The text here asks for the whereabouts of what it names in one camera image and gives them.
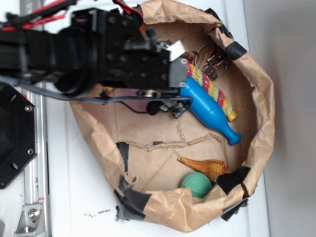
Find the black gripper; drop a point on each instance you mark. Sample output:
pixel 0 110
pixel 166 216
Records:
pixel 126 59

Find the multicolored twisted rope toy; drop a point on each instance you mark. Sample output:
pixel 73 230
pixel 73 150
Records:
pixel 206 77

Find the blue plastic bottle toy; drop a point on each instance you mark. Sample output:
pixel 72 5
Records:
pixel 204 107

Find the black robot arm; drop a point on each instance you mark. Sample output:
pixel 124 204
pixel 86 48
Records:
pixel 67 59

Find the brown paper bag bin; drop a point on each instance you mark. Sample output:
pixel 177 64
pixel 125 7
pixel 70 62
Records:
pixel 139 153

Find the orange conch seashell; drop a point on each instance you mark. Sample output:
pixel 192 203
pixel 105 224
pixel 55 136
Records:
pixel 212 168

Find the green dimpled ball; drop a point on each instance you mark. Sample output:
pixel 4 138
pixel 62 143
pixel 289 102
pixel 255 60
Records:
pixel 199 184

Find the white tray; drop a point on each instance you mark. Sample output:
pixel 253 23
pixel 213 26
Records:
pixel 81 200

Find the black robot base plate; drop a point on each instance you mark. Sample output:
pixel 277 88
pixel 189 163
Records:
pixel 16 134

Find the aluminium extrusion rail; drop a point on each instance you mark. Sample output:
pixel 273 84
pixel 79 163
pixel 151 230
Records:
pixel 36 186

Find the metal corner bracket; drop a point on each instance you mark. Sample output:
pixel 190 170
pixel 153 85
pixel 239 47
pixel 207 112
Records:
pixel 32 222

